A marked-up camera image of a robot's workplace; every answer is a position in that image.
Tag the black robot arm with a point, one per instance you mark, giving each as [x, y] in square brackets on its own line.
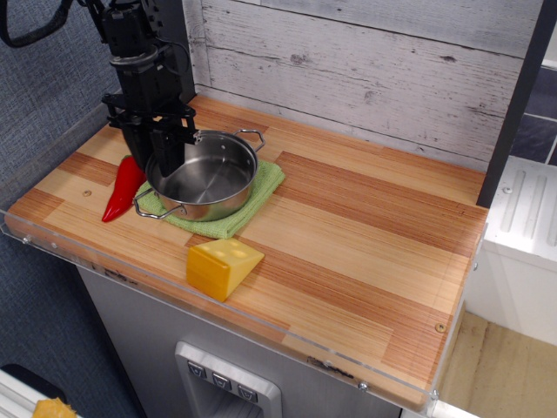
[129, 28]

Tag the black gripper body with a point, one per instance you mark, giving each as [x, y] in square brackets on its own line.
[151, 94]

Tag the stainless steel pot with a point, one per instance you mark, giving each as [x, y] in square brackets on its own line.
[214, 181]

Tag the dark grey right post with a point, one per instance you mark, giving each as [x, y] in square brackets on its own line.
[536, 51]

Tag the yellow object at corner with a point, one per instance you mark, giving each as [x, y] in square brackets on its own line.
[53, 408]

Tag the white toy sink counter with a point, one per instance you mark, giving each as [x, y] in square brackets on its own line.
[513, 282]

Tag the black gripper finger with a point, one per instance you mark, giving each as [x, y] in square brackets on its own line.
[168, 148]
[139, 141]

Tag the grey toy cabinet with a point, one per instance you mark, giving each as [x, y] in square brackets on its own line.
[146, 331]

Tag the green towel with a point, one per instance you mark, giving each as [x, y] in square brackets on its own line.
[267, 180]

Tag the yellow cheese wedge toy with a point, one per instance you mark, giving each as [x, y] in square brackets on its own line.
[216, 268]

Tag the red chili pepper toy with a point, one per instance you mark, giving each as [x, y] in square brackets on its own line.
[128, 180]

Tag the silver dispenser panel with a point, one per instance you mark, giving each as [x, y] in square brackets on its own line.
[217, 383]

